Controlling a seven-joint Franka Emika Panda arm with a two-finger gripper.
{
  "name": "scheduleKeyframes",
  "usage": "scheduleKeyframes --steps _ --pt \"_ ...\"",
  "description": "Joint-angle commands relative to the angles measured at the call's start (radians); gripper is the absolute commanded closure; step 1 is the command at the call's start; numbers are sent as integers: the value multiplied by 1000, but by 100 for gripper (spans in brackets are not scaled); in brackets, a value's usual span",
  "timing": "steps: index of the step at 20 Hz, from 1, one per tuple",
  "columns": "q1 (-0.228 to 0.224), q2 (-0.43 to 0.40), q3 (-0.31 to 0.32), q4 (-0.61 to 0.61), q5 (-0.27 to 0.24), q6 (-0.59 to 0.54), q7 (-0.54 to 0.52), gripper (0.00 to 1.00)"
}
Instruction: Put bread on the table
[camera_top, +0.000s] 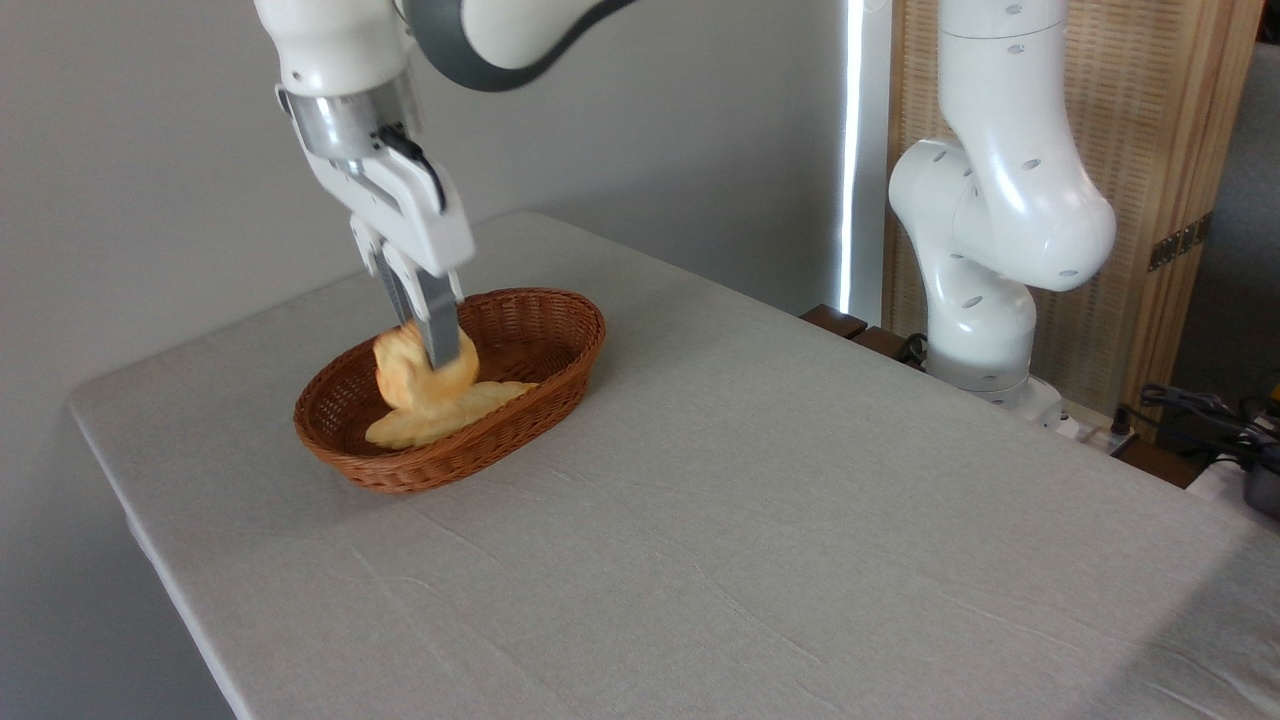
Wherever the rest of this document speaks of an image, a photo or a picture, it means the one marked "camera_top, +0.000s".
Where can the dark wooden block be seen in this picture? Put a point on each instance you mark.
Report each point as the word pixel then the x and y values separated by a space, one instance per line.
pixel 885 345
pixel 833 320

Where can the bamboo folding screen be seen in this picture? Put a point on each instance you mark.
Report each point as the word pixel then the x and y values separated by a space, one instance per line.
pixel 1140 100

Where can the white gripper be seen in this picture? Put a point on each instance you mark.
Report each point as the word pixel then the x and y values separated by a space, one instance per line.
pixel 420 215

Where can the brown wicker basket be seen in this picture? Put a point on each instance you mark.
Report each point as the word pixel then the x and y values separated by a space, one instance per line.
pixel 560 335

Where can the white power strip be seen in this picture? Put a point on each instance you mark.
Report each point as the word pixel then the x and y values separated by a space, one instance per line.
pixel 1095 432

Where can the round bread roll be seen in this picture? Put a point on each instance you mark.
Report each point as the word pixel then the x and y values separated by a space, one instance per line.
pixel 405 375

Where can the metal screen hinge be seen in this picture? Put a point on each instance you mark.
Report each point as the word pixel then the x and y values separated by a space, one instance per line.
pixel 1180 242

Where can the grey tablecloth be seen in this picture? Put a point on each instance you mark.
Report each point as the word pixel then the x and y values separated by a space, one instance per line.
pixel 700 500

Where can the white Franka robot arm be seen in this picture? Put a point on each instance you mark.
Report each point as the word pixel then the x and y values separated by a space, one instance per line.
pixel 1000 200

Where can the long bread roll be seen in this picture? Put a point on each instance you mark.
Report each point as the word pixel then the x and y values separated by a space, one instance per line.
pixel 455 410

